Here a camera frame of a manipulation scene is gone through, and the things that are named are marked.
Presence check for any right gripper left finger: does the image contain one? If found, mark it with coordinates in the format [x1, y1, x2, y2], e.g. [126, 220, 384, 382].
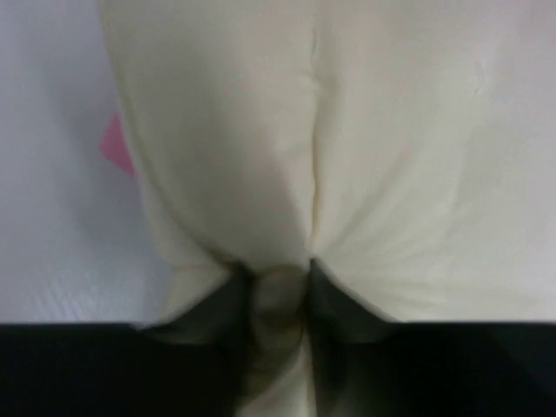
[142, 263, 254, 416]

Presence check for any cream pillow with bear print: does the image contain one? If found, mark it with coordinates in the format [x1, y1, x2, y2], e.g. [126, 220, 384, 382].
[99, 1, 555, 416]

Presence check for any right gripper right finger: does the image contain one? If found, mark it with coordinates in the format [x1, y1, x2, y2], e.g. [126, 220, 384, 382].
[305, 259, 404, 416]

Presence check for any pink satin pillowcase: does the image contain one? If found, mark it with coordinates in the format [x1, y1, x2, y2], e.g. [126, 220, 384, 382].
[99, 113, 136, 177]

